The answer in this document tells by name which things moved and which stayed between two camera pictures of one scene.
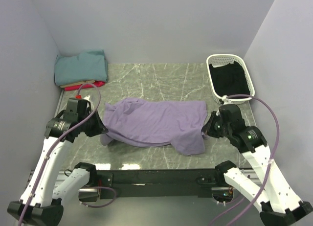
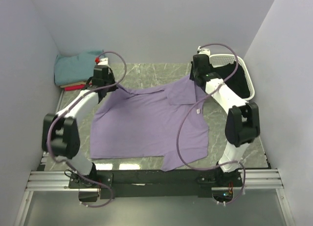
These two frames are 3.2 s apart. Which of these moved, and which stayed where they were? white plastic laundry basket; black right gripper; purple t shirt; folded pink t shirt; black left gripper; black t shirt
Moved: black left gripper; purple t shirt; black right gripper
Stayed: folded pink t shirt; black t shirt; white plastic laundry basket
